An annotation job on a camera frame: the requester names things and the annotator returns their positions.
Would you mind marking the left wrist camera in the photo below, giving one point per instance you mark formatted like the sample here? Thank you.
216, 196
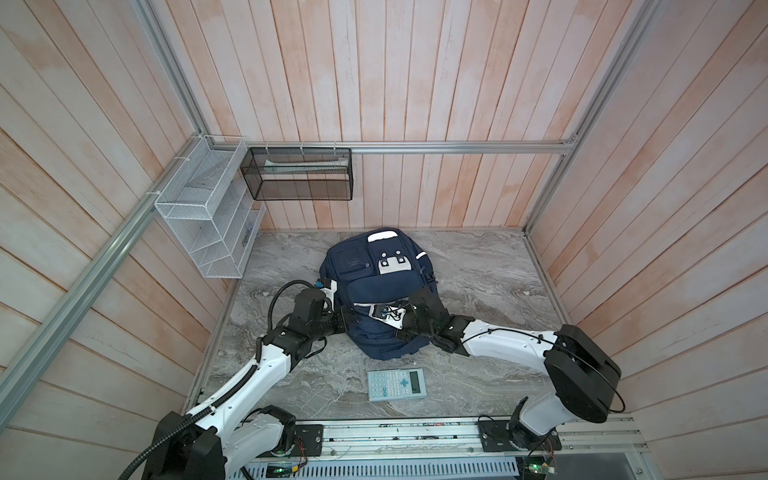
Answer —
329, 288

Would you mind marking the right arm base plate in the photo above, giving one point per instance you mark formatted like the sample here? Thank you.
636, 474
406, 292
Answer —
498, 435

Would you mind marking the navy blue student backpack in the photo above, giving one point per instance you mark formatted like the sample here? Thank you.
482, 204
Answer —
382, 266

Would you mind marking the black mesh basket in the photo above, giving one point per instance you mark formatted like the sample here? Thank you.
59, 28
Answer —
298, 173

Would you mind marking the white wire mesh shelf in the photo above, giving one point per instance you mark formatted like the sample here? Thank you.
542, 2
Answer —
208, 206

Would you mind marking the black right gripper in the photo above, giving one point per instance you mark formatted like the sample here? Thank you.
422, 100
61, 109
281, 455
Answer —
402, 334

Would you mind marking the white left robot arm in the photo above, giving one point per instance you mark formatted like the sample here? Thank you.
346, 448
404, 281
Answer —
224, 432

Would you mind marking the aluminium front rail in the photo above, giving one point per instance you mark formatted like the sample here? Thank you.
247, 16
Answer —
447, 437

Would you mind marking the aluminium wall rail frame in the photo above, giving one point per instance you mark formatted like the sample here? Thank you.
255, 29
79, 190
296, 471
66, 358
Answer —
454, 112

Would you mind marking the light blue calculator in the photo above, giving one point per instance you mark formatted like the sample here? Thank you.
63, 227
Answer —
391, 385

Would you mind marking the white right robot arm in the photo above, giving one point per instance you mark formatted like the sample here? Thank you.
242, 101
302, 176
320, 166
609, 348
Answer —
582, 380

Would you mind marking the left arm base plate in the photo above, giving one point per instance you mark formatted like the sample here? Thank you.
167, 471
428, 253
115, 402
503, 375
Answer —
302, 440

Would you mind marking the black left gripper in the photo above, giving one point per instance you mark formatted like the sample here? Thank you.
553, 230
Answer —
341, 324

